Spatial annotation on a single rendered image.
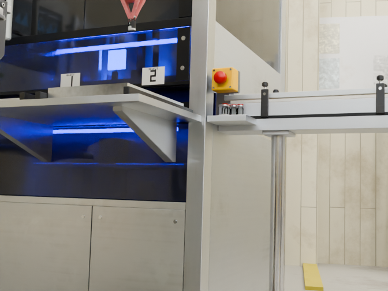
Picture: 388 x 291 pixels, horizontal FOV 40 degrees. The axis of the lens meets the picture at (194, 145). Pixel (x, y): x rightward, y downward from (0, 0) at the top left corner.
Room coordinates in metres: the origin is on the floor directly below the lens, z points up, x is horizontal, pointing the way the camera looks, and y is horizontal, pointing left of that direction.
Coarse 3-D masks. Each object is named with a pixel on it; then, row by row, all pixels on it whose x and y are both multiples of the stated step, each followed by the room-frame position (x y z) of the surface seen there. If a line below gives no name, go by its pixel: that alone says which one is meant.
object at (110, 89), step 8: (48, 88) 1.48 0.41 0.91; (56, 88) 1.47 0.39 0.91; (64, 88) 1.46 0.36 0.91; (72, 88) 1.45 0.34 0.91; (80, 88) 1.44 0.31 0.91; (88, 88) 1.42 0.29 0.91; (96, 88) 1.41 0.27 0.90; (104, 88) 1.40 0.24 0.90; (112, 88) 1.39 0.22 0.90; (120, 88) 1.38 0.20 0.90; (136, 88) 1.42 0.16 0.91; (48, 96) 1.48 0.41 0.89; (56, 96) 1.47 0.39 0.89; (64, 96) 1.46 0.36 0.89; (72, 96) 1.45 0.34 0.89; (160, 96) 1.54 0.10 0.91
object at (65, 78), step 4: (64, 76) 1.91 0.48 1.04; (68, 76) 1.91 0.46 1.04; (76, 76) 1.89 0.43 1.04; (64, 80) 1.91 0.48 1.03; (68, 80) 1.91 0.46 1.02; (76, 80) 1.89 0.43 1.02; (64, 84) 1.91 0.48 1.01; (68, 84) 1.91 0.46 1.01; (72, 84) 1.90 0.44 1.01; (76, 84) 1.89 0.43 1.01
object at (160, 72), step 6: (162, 66) 1.75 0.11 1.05; (144, 72) 1.78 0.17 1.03; (150, 72) 1.77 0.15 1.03; (156, 72) 1.76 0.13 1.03; (162, 72) 1.75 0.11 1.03; (144, 78) 1.78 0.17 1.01; (156, 78) 1.76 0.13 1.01; (162, 78) 1.75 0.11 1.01; (144, 84) 1.78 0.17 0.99; (150, 84) 1.77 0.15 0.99
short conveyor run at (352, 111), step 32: (224, 96) 1.80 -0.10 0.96; (256, 96) 1.76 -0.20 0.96; (288, 96) 1.71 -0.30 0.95; (320, 96) 1.68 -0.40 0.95; (352, 96) 1.69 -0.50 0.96; (384, 96) 1.56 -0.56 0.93; (224, 128) 1.78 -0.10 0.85; (256, 128) 1.73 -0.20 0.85; (288, 128) 1.69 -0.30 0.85; (320, 128) 1.65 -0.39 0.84; (352, 128) 1.61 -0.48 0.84; (384, 128) 1.58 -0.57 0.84
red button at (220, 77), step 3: (216, 72) 1.64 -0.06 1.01; (219, 72) 1.63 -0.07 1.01; (222, 72) 1.63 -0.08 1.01; (216, 75) 1.64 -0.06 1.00; (219, 75) 1.63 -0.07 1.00; (222, 75) 1.63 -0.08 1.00; (225, 75) 1.63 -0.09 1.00; (216, 78) 1.64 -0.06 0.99; (219, 78) 1.63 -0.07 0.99; (222, 78) 1.63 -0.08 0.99; (225, 78) 1.63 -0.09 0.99; (216, 81) 1.64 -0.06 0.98; (219, 81) 1.63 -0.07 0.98; (222, 81) 1.63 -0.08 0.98; (225, 81) 1.64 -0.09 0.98
